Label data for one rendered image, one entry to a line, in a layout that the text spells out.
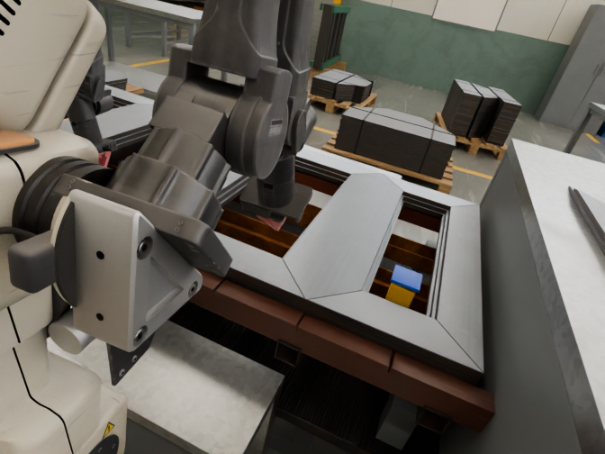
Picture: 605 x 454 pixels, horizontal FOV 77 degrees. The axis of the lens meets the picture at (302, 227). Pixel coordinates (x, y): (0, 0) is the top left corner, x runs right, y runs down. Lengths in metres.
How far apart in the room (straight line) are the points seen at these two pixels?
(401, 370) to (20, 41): 0.67
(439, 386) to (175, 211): 0.58
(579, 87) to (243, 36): 8.51
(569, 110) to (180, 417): 8.50
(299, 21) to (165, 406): 0.66
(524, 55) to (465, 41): 1.12
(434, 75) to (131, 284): 8.87
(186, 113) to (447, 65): 8.75
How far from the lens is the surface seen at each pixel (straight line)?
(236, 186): 1.12
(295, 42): 0.45
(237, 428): 0.78
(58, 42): 0.38
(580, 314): 0.66
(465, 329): 0.83
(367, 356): 0.73
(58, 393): 0.58
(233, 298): 0.77
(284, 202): 0.59
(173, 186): 0.29
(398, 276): 0.83
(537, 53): 9.16
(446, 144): 3.51
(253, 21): 0.34
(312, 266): 0.83
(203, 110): 0.33
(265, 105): 0.34
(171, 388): 0.82
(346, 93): 5.47
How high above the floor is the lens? 1.36
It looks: 32 degrees down
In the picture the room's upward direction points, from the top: 12 degrees clockwise
